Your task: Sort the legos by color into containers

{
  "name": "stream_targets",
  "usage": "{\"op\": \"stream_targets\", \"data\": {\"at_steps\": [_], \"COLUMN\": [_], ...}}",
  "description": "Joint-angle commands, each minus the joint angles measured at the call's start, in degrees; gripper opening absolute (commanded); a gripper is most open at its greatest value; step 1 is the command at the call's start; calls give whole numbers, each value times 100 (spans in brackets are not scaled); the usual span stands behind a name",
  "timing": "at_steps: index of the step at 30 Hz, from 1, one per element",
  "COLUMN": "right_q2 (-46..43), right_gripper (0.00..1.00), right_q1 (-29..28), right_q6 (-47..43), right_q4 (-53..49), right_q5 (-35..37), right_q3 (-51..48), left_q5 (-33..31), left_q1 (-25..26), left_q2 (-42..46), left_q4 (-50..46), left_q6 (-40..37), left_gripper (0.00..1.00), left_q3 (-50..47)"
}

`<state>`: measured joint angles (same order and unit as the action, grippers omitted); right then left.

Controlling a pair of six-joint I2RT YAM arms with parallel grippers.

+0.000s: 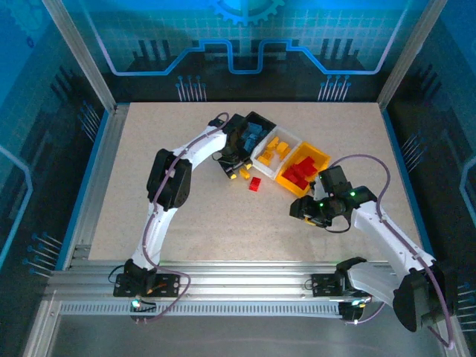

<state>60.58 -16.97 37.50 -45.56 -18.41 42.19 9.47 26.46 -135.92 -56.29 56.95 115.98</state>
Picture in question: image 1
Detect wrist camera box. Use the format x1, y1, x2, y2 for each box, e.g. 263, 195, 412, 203
225, 114, 248, 137
314, 166, 353, 196

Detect blue table edge strip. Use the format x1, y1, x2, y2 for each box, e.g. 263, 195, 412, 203
382, 107, 440, 271
55, 109, 109, 269

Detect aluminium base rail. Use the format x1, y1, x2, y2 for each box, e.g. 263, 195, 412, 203
44, 260, 446, 300

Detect aluminium frame post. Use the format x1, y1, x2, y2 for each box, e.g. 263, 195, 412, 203
376, 0, 450, 111
41, 0, 117, 112

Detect white plastic bin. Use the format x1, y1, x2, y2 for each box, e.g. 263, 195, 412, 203
251, 125, 303, 181

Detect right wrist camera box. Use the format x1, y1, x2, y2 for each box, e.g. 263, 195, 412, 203
314, 166, 353, 196

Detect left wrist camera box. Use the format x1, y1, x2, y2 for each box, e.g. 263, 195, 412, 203
225, 114, 248, 137

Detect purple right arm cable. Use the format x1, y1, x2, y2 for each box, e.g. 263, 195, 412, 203
329, 154, 457, 350

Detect slotted cable tray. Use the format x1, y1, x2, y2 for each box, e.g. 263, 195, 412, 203
59, 301, 343, 317

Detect black plastic bin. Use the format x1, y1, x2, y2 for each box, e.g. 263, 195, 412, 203
230, 110, 277, 159

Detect aluminium side rail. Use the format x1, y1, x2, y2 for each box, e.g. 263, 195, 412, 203
66, 103, 129, 271

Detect black connector box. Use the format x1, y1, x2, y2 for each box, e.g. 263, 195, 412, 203
338, 300, 369, 324
129, 299, 158, 324

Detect yellow plastic bin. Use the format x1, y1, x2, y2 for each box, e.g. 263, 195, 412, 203
274, 140, 332, 197

